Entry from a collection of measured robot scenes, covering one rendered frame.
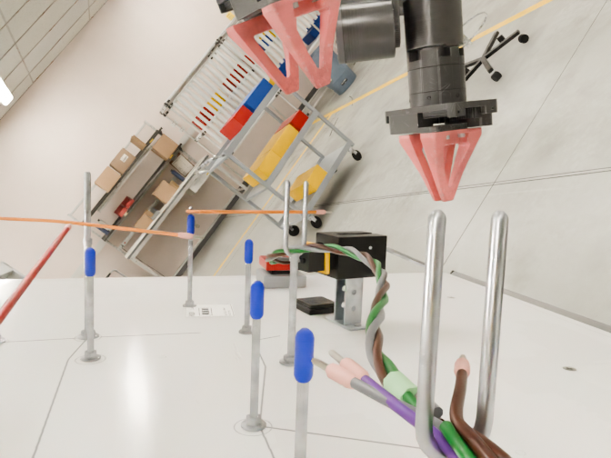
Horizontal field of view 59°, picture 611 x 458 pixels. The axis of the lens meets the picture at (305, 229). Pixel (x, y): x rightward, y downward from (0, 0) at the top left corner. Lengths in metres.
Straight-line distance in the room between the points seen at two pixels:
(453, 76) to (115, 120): 8.18
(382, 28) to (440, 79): 0.07
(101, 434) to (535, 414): 0.26
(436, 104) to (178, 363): 0.33
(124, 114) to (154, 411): 8.35
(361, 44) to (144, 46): 8.43
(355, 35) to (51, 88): 8.26
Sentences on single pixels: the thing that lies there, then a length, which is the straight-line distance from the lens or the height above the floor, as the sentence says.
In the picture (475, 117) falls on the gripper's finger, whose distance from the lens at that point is 0.56.
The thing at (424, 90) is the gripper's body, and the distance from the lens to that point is 0.56.
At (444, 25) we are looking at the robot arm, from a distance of 0.57.
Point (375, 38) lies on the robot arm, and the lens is 0.56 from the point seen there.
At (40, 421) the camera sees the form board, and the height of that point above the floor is 1.27.
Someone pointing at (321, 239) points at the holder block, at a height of 1.15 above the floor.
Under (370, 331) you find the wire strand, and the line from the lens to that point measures 0.20.
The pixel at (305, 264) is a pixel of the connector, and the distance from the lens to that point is 0.49.
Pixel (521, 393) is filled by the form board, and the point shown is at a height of 1.02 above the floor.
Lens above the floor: 1.31
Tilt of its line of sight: 16 degrees down
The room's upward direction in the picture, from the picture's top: 51 degrees counter-clockwise
